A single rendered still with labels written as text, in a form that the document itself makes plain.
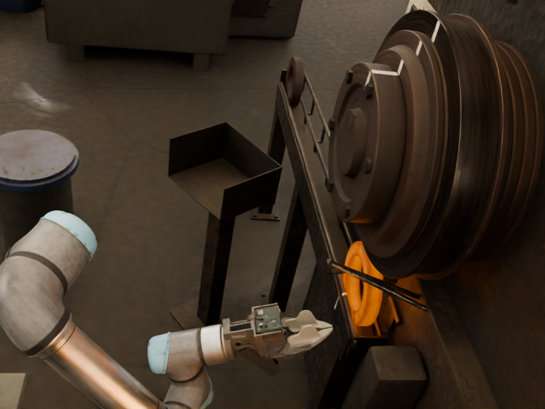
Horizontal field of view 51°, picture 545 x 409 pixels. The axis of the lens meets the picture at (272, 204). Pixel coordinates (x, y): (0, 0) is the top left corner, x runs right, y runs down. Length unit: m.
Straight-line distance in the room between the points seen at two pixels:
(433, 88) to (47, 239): 0.69
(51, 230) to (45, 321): 0.17
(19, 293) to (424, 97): 0.71
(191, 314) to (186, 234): 0.42
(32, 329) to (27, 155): 1.15
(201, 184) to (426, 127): 0.94
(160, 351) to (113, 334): 0.91
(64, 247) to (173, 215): 1.45
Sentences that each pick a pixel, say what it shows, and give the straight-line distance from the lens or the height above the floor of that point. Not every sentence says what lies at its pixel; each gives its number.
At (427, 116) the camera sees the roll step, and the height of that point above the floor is 1.25.
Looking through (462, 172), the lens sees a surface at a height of 1.21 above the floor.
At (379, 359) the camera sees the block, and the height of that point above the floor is 0.80.
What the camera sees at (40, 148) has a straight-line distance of 2.12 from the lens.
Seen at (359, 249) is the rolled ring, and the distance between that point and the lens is 1.25.
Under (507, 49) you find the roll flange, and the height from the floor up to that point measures 1.31.
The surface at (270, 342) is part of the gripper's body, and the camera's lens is 1.14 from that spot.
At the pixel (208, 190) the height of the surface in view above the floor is 0.60.
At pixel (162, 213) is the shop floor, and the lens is 2.49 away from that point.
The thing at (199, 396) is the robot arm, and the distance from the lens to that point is 1.22.
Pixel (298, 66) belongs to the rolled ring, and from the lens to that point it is 2.12.
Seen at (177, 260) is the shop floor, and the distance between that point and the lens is 2.29.
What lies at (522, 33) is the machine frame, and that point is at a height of 1.34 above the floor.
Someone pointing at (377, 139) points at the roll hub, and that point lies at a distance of 0.89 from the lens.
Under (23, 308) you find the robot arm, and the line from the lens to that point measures 1.01.
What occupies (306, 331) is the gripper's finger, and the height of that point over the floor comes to 0.78.
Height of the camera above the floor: 1.65
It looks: 39 degrees down
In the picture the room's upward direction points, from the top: 12 degrees clockwise
